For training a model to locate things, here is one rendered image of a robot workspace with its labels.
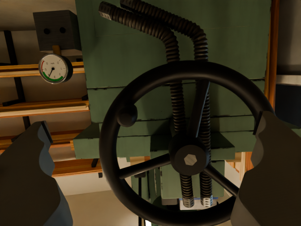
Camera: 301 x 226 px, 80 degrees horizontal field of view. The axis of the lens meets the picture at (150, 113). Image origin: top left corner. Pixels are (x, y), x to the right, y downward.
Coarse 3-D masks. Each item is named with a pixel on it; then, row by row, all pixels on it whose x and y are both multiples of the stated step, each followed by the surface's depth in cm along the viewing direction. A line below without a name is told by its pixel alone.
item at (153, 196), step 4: (148, 172) 88; (152, 172) 88; (148, 176) 89; (152, 176) 89; (148, 180) 89; (152, 180) 89; (148, 184) 90; (152, 184) 90; (148, 188) 91; (152, 188) 90; (152, 192) 91; (152, 196) 91; (152, 200) 92; (152, 224) 95
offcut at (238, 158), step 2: (236, 152) 49; (238, 152) 49; (240, 152) 49; (236, 154) 49; (238, 154) 49; (240, 154) 49; (236, 156) 49; (238, 156) 49; (240, 156) 49; (236, 158) 49; (238, 158) 49; (240, 158) 49; (226, 160) 50; (228, 160) 50; (230, 160) 50; (232, 160) 50; (234, 160) 50; (236, 160) 50; (238, 160) 50; (240, 160) 50
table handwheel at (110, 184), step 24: (168, 72) 25; (192, 72) 25; (216, 72) 25; (120, 96) 27; (240, 96) 27; (264, 96) 26; (192, 120) 28; (192, 144) 27; (144, 168) 30; (192, 168) 27; (120, 192) 30; (144, 216) 31; (168, 216) 31; (192, 216) 32; (216, 216) 31
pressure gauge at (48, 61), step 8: (56, 48) 39; (48, 56) 38; (56, 56) 38; (64, 56) 40; (40, 64) 38; (48, 64) 38; (56, 64) 38; (64, 64) 38; (40, 72) 38; (48, 72) 38; (56, 72) 38; (64, 72) 38; (72, 72) 40; (48, 80) 39; (56, 80) 39; (64, 80) 39
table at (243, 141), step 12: (84, 132) 53; (96, 132) 53; (216, 132) 47; (228, 132) 47; (240, 132) 47; (252, 132) 47; (300, 132) 46; (84, 144) 49; (96, 144) 48; (120, 144) 48; (132, 144) 48; (144, 144) 48; (156, 144) 41; (168, 144) 41; (216, 144) 39; (228, 144) 39; (240, 144) 47; (252, 144) 47; (84, 156) 49; (96, 156) 49; (120, 156) 49; (132, 156) 49; (156, 156) 38; (216, 156) 38; (228, 156) 38
